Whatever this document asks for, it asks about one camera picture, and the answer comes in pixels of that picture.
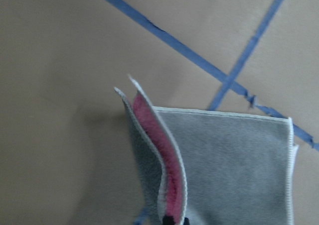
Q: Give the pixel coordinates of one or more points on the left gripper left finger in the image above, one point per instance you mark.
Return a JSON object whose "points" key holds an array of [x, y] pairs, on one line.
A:
{"points": [[168, 218]]}

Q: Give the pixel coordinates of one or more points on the pink towel with white hem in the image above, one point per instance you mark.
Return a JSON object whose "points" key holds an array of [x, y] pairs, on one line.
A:
{"points": [[221, 168]]}

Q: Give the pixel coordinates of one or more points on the blue tape far cross line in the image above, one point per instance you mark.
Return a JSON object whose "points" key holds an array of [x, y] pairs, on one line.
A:
{"points": [[227, 80]]}

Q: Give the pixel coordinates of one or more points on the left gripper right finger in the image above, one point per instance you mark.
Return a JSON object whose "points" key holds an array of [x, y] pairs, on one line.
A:
{"points": [[186, 219]]}

